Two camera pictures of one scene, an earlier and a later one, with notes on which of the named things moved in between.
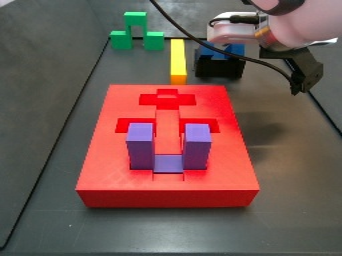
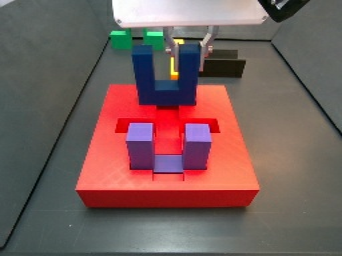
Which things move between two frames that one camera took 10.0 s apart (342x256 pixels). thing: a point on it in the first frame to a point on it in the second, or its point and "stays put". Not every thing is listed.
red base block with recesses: x=109 y=184 stays put
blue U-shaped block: x=235 y=48 to x=167 y=92
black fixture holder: x=209 y=68 stays put
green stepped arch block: x=121 y=37 stays put
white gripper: x=229 y=32 to x=188 y=13
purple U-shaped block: x=196 y=143 stays put
